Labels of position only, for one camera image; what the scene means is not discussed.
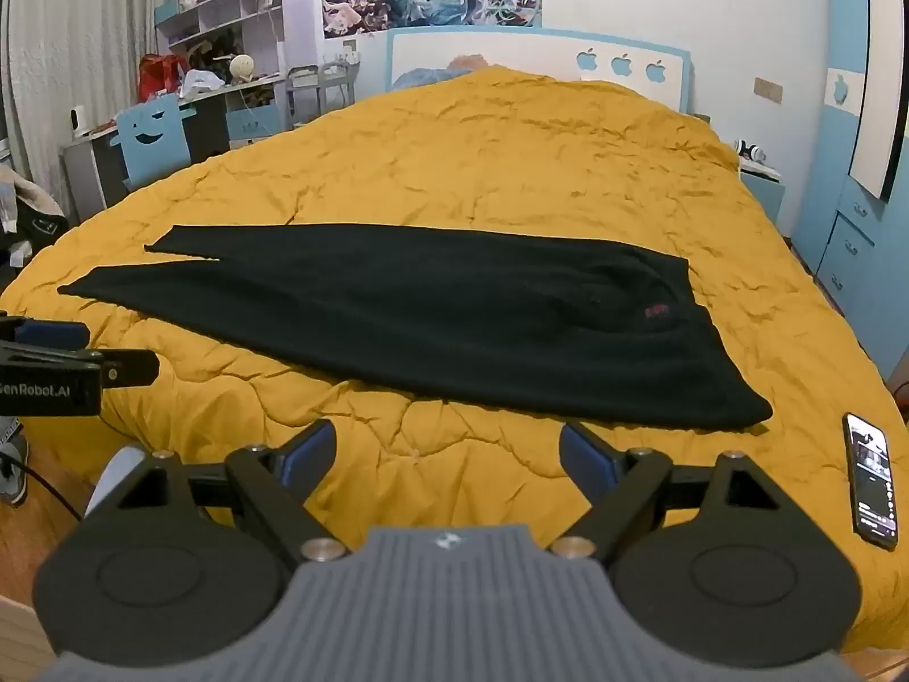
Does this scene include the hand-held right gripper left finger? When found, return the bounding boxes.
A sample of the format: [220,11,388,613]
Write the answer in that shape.
[85,419,351,564]

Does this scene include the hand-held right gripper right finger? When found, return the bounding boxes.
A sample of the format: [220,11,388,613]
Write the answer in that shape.
[550,421,789,564]

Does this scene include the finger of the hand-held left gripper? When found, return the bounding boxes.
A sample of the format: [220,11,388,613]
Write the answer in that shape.
[0,342,161,390]
[0,311,91,352]

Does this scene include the black pants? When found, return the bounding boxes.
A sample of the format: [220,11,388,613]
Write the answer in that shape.
[57,223,774,434]

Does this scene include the grey shoe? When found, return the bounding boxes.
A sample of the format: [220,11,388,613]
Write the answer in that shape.
[0,433,30,507]

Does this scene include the pile of clothes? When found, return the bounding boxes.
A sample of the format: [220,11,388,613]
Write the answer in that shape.
[0,163,68,264]

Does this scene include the blue chair with face cutout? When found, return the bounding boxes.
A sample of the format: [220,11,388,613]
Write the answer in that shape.
[110,94,193,193]

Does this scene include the desk with blue drawers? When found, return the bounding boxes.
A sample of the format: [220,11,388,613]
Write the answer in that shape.
[60,74,289,210]

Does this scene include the red bag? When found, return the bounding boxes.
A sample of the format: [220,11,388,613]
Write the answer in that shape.
[137,53,187,102]

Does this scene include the black smartphone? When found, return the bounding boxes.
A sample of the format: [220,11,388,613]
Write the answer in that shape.
[841,412,897,551]

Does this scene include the white plastic bag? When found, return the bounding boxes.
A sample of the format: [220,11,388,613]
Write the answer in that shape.
[177,69,228,97]

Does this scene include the yellow quilted blanket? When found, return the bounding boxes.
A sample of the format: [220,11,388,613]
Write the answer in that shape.
[0,64,909,562]

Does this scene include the white curtain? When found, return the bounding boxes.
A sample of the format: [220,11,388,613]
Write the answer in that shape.
[0,0,157,157]

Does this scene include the blue nightstand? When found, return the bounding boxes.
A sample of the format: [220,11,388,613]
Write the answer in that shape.
[739,160,786,235]

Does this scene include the blue wardrobe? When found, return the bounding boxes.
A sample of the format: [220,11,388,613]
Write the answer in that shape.
[791,0,909,385]

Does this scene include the grey step stool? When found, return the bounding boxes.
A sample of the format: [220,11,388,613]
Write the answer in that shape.
[286,60,356,130]

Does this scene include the blue pillow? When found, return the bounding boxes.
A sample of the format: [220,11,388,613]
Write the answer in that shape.
[394,55,491,90]

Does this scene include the white and blue headboard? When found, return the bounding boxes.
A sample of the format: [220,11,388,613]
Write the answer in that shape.
[387,27,691,115]

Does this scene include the white panel with black edge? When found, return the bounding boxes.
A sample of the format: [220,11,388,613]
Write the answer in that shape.
[848,0,909,203]

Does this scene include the black cable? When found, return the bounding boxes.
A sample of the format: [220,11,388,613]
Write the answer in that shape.
[0,458,85,518]

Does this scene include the wall poster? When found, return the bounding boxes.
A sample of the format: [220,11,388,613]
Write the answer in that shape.
[321,0,544,40]

